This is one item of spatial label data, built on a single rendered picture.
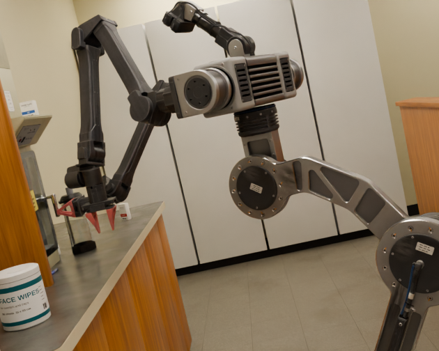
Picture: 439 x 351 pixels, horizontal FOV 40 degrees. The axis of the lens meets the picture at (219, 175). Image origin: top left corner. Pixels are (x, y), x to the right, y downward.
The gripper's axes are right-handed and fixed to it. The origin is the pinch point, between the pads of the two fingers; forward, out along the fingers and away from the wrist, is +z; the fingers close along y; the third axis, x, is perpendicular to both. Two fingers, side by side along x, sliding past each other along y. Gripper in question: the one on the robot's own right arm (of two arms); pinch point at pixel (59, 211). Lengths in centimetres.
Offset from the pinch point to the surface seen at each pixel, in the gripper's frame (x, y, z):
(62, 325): 16, 80, -17
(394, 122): 49, -323, -219
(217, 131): 13, -283, -60
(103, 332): 31, 53, -18
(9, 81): -52, -3, 4
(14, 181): -18.7, 33.8, 0.4
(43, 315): 15, 73, -10
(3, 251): 2.6, 34.7, 10.8
